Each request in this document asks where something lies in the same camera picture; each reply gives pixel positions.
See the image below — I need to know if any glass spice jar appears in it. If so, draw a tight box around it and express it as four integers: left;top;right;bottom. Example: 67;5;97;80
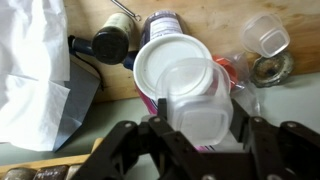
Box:
3;167;38;180
66;163;83;180
33;164;69;180

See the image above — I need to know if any wooden spice rack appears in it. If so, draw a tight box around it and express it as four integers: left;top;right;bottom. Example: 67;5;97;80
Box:
0;137;105;178

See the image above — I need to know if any dark bottle black cap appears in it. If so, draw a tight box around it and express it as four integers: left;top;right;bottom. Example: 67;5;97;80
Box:
91;12;135;65

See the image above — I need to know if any thin metal wire utensil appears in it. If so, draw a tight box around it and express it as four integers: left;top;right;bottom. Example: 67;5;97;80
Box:
110;0;142;22

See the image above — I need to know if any clear plastic cup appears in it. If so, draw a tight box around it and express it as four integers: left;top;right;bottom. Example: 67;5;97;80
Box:
154;57;234;148
239;12;291;59

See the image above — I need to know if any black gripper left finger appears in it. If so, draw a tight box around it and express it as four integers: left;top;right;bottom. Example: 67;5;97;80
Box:
71;98;214;180

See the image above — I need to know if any grey blue paper box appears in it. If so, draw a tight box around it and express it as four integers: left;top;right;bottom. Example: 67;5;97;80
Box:
53;59;102;152

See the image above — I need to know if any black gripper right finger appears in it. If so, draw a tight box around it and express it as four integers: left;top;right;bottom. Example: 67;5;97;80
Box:
229;98;320;180

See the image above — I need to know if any white paper bag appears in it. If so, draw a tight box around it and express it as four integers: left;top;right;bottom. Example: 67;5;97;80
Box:
0;0;72;153

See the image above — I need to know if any orange plastic cap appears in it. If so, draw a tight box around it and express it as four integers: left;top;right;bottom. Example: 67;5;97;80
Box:
213;54;239;89

